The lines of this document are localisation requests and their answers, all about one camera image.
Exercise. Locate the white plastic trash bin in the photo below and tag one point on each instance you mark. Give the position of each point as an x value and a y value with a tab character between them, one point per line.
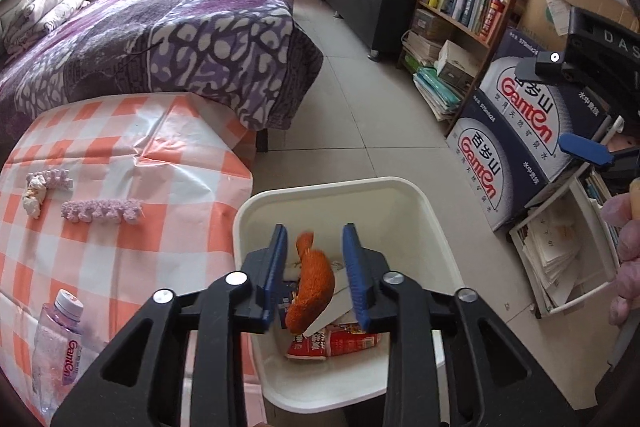
350	202

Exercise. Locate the clear plastic water bottle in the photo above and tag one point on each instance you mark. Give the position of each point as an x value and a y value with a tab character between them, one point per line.
55	352

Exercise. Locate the orange fuzzy scrap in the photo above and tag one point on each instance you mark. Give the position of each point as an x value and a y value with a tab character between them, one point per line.
310	287

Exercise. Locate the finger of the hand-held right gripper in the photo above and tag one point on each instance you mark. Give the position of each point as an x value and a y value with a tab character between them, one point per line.
540	67
582	147

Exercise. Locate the long pink crochet strip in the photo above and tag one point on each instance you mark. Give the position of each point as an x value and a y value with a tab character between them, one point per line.
100	209

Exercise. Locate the bed with purple quilt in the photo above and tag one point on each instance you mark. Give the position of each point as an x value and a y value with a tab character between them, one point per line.
150	37

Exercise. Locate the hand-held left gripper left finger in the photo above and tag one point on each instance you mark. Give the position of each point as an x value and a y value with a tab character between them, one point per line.
277	267

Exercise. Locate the person's right hand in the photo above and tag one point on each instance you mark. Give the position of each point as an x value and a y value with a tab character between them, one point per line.
630	257

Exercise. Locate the brown cardboard box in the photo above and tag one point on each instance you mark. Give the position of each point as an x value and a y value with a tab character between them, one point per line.
540	2

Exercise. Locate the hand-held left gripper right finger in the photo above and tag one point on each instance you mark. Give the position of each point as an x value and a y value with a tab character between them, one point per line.
355	277

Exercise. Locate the short pink crochet strip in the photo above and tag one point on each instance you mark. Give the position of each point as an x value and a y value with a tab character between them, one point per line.
55	181

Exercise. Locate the white rack with papers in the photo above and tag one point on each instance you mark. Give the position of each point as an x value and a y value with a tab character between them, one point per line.
555	252

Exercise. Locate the small white tissue wad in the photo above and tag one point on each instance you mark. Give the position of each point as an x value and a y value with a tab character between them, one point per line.
32	204

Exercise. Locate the black bench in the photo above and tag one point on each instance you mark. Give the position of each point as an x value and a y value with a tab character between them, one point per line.
370	2

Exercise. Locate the white small box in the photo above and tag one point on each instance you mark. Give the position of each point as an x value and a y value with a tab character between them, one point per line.
457	64

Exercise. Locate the blue white wrapper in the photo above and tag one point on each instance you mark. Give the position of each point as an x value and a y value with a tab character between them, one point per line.
286	296

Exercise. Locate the folded white purple quilt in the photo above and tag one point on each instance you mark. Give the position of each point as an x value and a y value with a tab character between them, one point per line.
45	2

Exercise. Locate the small cardboard boxes on shelf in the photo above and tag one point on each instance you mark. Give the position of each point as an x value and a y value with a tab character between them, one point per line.
430	27

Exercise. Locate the floor stack of books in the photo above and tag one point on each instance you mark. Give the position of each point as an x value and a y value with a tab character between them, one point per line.
435	94

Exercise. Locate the blue white printed carton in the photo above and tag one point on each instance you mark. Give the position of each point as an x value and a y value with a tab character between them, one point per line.
480	167
530	107

